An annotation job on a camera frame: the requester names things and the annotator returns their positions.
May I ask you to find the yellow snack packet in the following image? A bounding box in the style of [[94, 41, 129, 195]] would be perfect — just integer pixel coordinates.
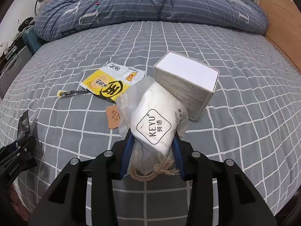
[[81, 62, 146, 104]]

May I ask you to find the grey ribbed suitcase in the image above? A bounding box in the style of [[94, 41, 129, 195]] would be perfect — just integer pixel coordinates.
[[0, 44, 34, 100]]

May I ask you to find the torn wrapper strip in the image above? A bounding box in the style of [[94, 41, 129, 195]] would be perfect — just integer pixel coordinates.
[[57, 89, 89, 98]]

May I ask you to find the white cotton pad bag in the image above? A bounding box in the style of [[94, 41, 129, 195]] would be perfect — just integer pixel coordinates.
[[116, 75, 189, 183]]

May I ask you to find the blue dotted quilt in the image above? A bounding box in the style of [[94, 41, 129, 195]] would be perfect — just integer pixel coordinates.
[[34, 0, 269, 41]]

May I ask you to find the teal suitcase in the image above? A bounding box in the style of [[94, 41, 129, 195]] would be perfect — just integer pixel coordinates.
[[22, 26, 46, 54]]

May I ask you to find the white cardboard box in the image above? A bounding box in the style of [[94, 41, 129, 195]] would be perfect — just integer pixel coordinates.
[[153, 51, 220, 122]]

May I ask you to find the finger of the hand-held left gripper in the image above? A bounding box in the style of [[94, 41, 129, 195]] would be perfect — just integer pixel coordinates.
[[13, 137, 38, 168], [0, 142, 20, 167]]

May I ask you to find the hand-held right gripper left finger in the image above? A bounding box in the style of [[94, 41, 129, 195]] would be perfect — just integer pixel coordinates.
[[28, 129, 135, 226]]

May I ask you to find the wooden bed side board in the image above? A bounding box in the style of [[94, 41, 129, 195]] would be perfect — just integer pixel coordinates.
[[260, 0, 301, 73]]

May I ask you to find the grey checked bed sheet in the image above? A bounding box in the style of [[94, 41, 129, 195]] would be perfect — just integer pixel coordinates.
[[0, 20, 301, 219]]

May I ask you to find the orange paper tag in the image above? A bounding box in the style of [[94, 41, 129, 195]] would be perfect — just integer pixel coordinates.
[[106, 105, 122, 130]]

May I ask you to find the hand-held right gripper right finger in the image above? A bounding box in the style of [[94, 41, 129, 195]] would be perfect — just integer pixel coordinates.
[[171, 135, 276, 226]]

